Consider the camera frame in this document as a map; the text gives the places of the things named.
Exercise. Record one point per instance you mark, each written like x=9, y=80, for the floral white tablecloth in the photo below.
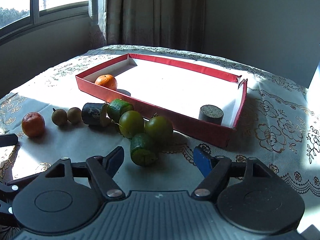
x=279, y=125

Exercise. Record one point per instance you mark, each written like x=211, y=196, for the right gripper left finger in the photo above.
x=89, y=180

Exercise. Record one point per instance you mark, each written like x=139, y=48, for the patterned brown curtain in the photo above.
x=176, y=24

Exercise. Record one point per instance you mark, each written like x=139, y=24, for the window with dark frame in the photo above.
x=18, y=16

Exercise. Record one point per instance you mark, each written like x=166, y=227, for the brown longan round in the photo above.
x=74, y=115

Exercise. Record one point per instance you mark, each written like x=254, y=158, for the orange mandarin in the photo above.
x=107, y=81
x=33, y=124

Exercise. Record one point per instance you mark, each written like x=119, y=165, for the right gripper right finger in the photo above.
x=218, y=171

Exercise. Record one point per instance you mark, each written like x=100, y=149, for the orange mandarin in tray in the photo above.
x=107, y=81

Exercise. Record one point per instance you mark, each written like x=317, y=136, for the sugarcane piece in tray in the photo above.
x=211, y=114

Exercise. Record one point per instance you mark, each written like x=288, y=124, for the brown longan with stem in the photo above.
x=59, y=117

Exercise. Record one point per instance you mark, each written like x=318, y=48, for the green plum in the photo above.
x=131, y=123
x=159, y=128

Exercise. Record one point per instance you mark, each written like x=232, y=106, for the red cardboard tray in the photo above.
x=172, y=88

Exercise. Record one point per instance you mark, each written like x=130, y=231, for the dark sugarcane piece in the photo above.
x=95, y=114

